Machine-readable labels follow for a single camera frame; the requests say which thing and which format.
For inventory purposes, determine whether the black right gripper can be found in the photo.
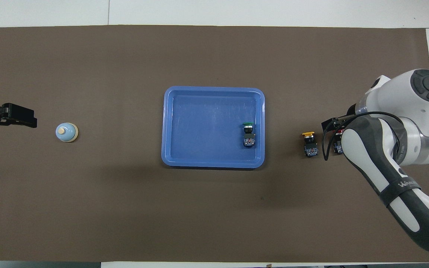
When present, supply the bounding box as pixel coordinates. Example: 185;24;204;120
321;114;356;133

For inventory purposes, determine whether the red push button switch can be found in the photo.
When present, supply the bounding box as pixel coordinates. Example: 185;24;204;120
334;128;343;155

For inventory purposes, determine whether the yellow push button switch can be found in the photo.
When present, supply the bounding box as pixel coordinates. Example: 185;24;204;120
302;131;318;158

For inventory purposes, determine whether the green push button switch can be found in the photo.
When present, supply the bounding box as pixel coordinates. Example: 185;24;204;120
242;122;256;149

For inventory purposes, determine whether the light blue desk bell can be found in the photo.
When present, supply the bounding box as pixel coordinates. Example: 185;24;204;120
55;122;79;143

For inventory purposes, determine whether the blue plastic tray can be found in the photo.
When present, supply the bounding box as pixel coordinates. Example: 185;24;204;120
161;86;266;169

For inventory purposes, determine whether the brown table mat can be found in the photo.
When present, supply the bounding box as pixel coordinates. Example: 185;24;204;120
0;25;429;263

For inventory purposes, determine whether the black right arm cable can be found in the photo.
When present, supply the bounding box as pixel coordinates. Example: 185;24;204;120
322;112;405;161

